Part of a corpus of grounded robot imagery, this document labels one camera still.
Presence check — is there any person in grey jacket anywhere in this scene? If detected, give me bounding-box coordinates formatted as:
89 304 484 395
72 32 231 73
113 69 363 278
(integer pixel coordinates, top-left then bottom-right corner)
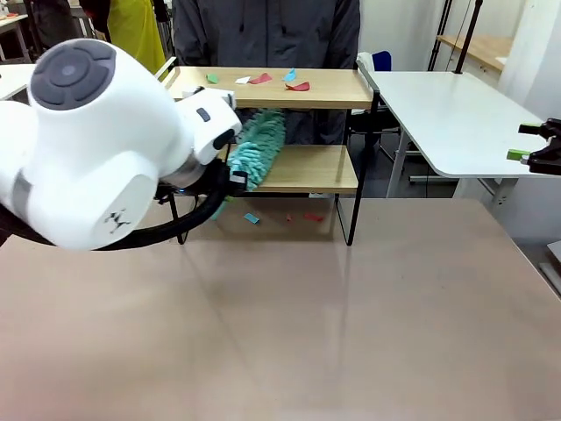
171 0 361 146

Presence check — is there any grey background workbench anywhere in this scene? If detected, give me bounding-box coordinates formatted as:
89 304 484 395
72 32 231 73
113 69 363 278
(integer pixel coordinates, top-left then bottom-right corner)
0 11 30 62

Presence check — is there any black sleeved arm cable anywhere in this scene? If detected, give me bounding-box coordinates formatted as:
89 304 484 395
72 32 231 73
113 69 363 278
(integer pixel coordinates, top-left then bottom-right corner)
0 175 233 252

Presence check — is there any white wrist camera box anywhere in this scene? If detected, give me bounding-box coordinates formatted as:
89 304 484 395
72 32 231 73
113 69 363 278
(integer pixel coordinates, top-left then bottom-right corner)
181 86 238 110

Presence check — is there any person in yellow apron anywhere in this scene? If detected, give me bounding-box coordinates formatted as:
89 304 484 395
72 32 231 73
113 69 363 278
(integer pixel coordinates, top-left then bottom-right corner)
78 0 167 75

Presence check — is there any two-tier wooden shelf black frame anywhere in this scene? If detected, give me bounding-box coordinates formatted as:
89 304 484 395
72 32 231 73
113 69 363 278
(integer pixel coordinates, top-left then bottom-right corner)
168 59 378 246

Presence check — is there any thin black tripod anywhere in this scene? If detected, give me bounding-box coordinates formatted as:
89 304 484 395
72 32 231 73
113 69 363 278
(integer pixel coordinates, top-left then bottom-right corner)
427 0 455 71

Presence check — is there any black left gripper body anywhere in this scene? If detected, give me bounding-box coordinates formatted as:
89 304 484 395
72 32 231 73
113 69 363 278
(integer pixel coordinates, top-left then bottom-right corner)
192 160 246 198

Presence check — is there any person in dark clothes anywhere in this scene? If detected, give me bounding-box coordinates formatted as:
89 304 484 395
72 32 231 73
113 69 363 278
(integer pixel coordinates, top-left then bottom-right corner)
32 0 96 49

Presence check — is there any white round-cornered table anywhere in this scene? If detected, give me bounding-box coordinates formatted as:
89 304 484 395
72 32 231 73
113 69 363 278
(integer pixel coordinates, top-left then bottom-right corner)
0 63 39 102

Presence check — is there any teal chenille duster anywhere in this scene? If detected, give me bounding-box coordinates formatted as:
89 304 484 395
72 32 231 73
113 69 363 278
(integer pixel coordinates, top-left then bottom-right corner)
209 109 288 220

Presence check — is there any white side table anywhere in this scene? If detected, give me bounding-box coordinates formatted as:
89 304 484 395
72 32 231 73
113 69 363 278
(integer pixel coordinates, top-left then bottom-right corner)
357 59 561 207

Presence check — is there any blue and black office chair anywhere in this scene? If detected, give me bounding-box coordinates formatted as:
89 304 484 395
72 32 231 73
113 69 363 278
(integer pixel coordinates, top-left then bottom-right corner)
348 50 415 176

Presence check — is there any wooden background desk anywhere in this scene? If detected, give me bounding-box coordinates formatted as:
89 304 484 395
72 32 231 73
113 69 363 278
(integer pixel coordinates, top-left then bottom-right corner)
436 33 514 71

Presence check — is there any black stand pole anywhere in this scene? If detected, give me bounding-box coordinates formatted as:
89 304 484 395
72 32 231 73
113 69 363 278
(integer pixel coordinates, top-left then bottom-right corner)
453 0 483 75

